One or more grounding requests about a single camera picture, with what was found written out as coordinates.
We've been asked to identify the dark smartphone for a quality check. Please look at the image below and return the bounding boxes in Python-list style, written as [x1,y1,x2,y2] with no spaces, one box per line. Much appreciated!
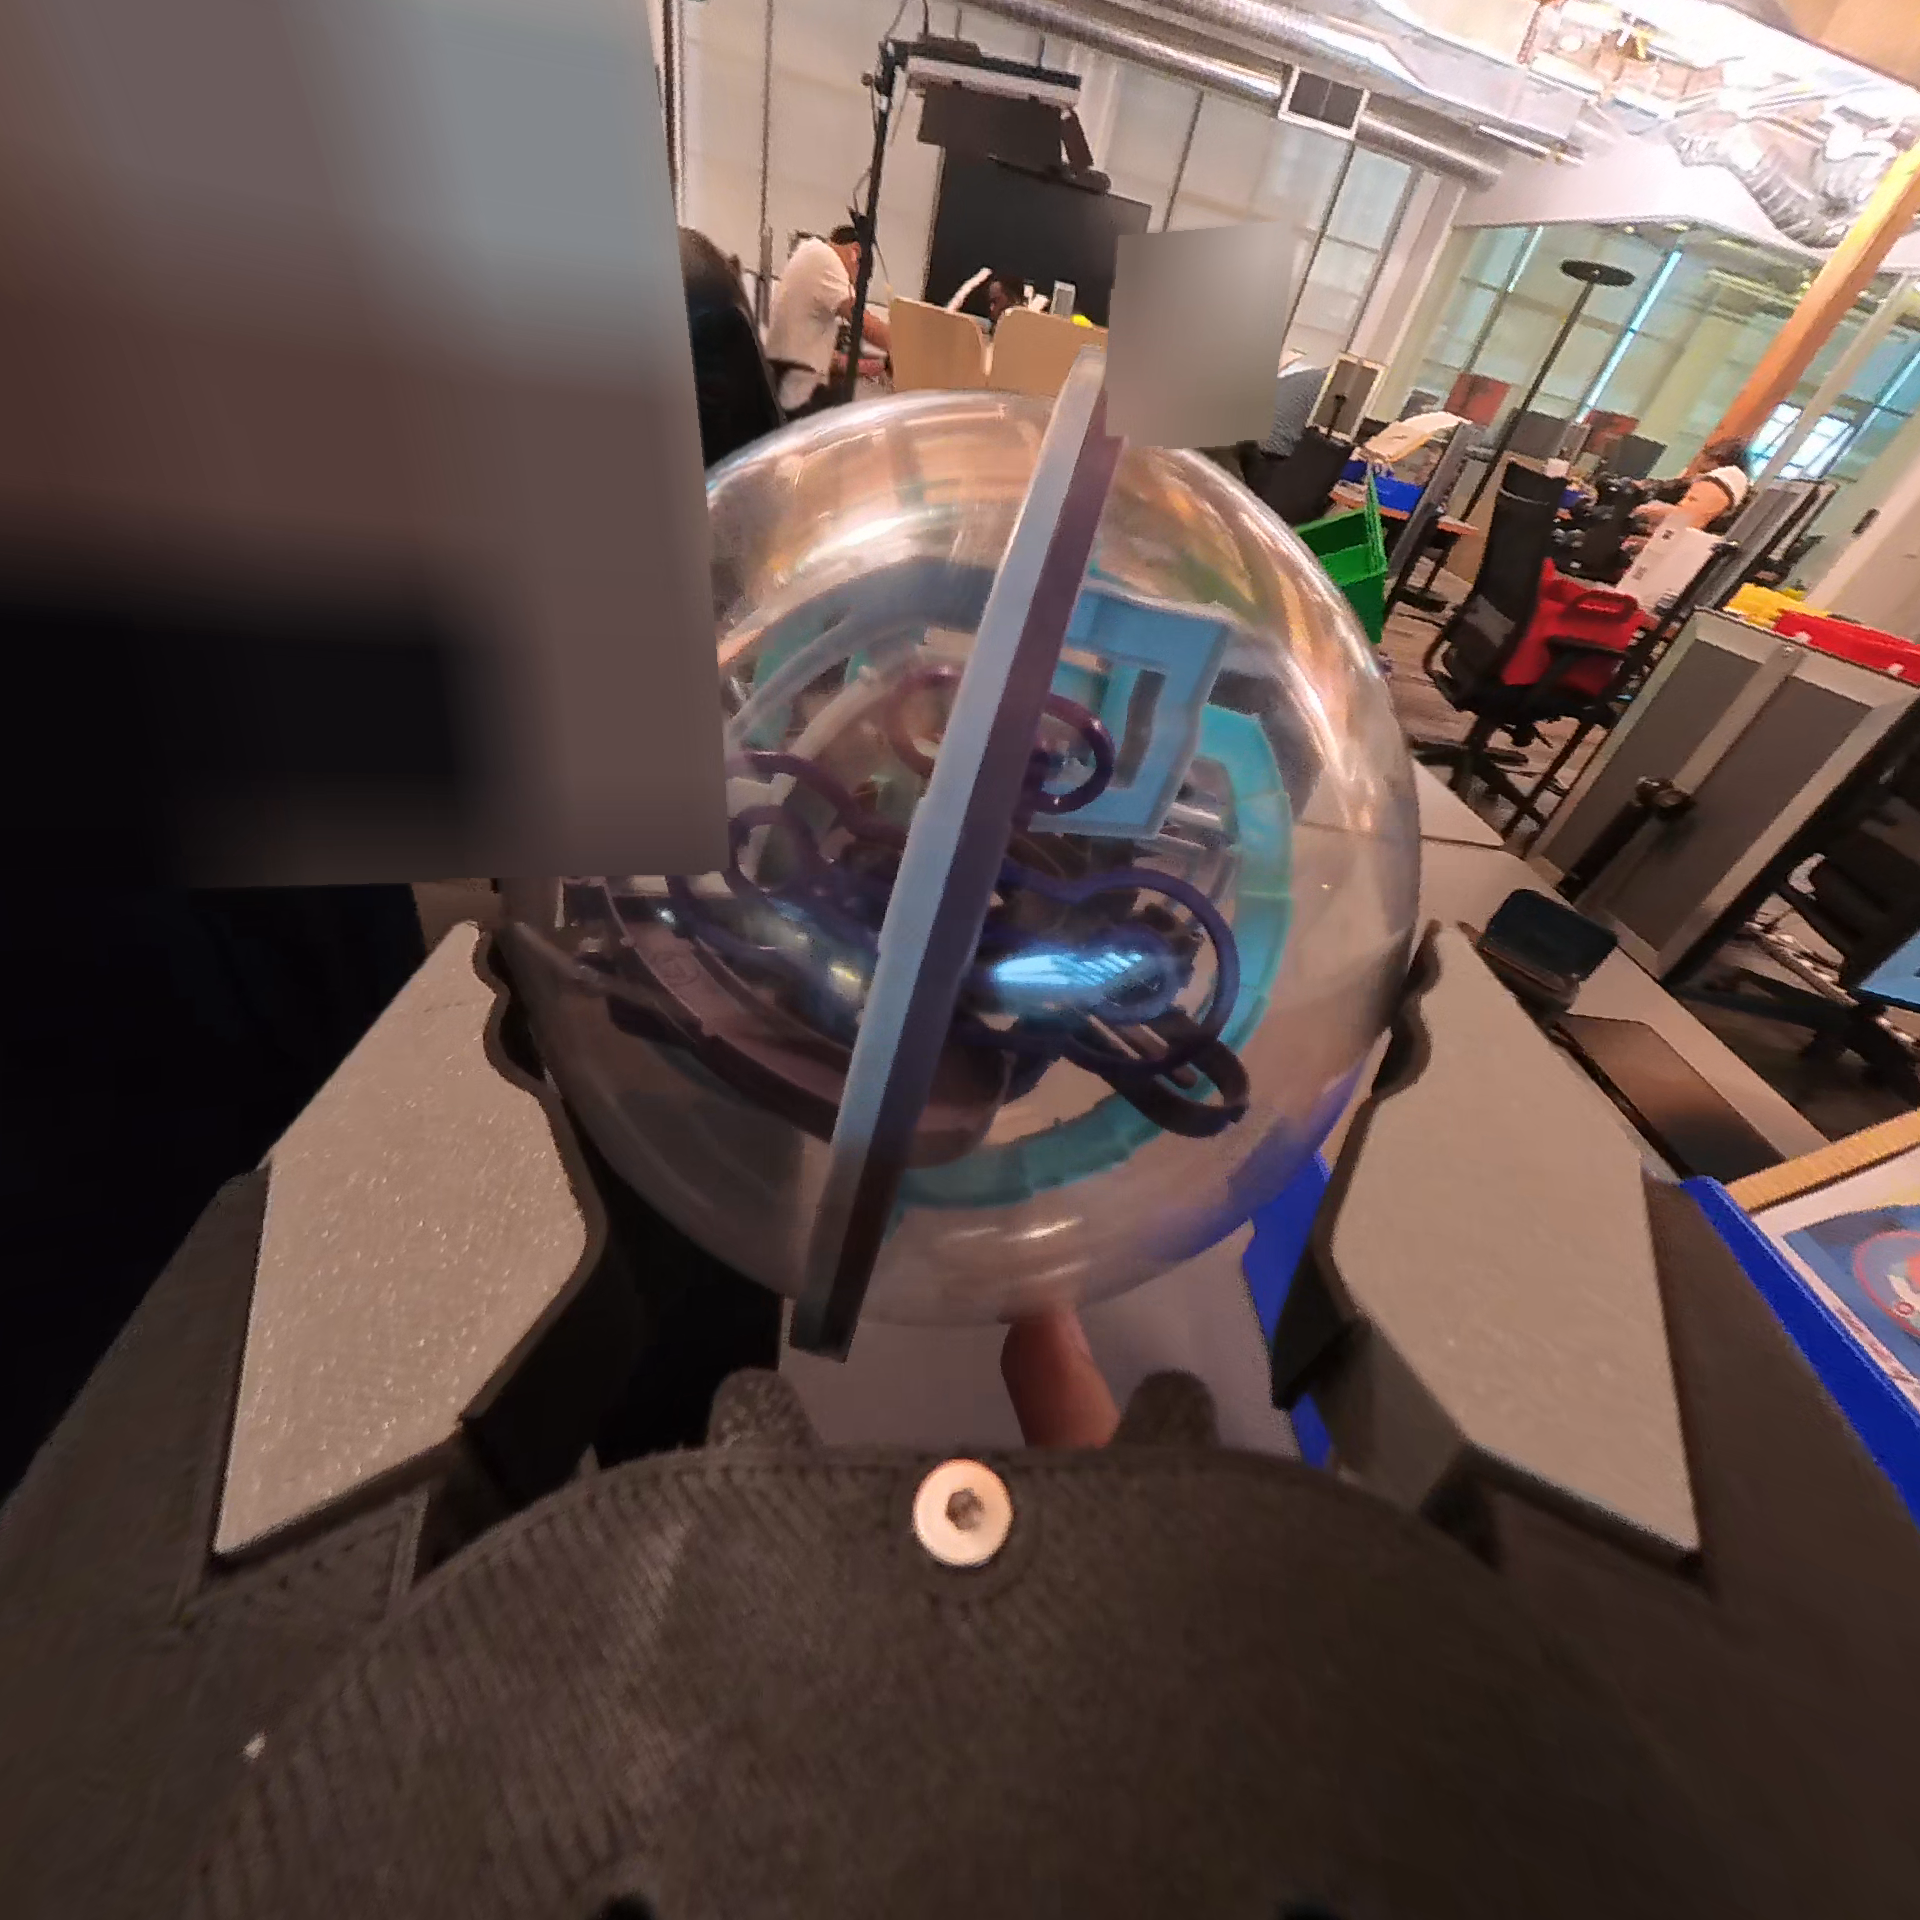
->
[1477,887,1621,1011]

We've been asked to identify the blue printed box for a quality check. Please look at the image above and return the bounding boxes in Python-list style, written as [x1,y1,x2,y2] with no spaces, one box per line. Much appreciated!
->
[1676,1110,1920,1450]

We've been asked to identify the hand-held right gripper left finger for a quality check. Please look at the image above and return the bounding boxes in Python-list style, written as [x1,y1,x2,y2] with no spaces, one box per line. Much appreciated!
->
[215,920,613,1561]

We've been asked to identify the grey metal cabinet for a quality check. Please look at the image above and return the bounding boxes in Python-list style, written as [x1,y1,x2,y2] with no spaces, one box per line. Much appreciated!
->
[1537,605,1920,984]

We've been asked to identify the transparent maze ball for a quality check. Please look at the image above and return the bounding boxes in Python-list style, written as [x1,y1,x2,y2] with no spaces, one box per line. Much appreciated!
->
[502,347,1424,1363]

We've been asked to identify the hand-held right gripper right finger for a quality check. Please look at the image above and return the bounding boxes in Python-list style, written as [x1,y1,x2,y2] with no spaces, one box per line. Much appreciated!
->
[1272,920,1707,1555]

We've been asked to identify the black camera stand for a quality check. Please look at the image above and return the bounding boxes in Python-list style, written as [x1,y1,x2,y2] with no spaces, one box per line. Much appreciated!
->
[835,36,1086,408]

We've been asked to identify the green plastic bin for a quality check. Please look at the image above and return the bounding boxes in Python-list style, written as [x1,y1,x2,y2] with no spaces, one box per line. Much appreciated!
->
[1294,506,1392,644]

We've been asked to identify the person's left hand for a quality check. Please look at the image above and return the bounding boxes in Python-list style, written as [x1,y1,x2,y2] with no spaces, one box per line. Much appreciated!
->
[1000,1307,1122,1452]

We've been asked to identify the red plastic bin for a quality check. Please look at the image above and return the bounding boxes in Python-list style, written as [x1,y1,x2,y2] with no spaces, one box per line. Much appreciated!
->
[1777,605,1920,689]

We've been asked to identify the black office chair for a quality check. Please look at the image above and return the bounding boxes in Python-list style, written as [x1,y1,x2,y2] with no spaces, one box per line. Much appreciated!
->
[1411,458,1660,842]

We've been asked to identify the black floor lamp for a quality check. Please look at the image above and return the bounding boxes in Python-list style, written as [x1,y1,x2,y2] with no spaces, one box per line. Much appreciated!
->
[1496,258,1638,460]

